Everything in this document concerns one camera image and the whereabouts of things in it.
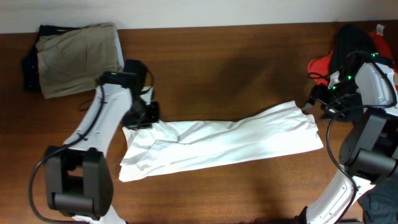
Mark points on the folded light blue garment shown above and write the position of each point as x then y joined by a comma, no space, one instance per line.
118,48

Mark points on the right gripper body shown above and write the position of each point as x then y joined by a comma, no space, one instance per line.
336,96

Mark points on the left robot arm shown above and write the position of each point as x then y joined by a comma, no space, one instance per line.
77,177

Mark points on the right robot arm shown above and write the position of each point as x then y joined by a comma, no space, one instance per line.
365,92

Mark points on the black garment in pile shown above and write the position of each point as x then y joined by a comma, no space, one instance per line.
349,39

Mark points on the red garment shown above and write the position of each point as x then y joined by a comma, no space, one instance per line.
321,65

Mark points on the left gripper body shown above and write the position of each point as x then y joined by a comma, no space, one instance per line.
138,114

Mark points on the white robot print t-shirt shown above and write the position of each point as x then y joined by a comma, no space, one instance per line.
171,147

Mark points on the folded khaki trousers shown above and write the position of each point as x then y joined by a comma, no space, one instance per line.
70,63

